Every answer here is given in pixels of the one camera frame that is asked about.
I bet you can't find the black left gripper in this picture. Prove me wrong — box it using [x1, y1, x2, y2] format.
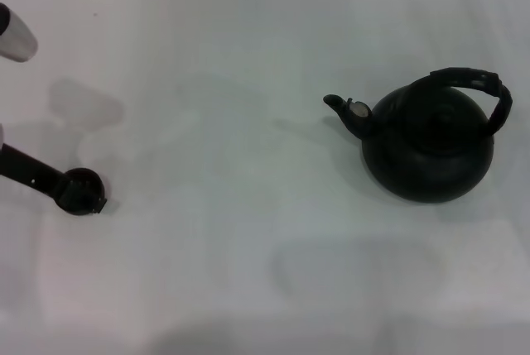
[0, 142, 108, 215]

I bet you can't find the small dark teacup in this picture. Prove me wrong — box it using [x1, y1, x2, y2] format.
[55, 167, 108, 218]

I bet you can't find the black round teapot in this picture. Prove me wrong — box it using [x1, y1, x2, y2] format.
[322, 66, 514, 204]

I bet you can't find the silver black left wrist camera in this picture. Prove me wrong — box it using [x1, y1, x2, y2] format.
[0, 2, 39, 63]

